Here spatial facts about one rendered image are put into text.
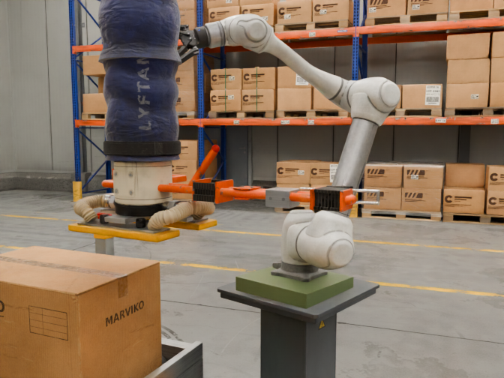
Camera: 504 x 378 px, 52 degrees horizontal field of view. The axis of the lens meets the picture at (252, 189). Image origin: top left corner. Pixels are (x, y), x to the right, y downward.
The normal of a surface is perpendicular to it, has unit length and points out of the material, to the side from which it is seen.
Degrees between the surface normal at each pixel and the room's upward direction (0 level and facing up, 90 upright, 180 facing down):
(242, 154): 90
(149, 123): 79
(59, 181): 90
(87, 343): 90
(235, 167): 90
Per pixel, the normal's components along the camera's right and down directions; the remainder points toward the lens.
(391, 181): -0.34, 0.11
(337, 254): 0.36, 0.19
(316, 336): 0.77, 0.07
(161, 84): 0.65, -0.26
